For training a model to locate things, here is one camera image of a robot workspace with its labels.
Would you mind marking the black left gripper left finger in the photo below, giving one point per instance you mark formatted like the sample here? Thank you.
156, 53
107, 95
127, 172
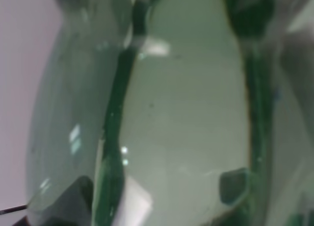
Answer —
72, 208

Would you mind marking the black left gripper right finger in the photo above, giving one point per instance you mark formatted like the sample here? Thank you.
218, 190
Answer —
234, 186

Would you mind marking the green transparent water bottle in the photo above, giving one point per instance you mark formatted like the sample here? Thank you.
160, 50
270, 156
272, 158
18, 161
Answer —
154, 99

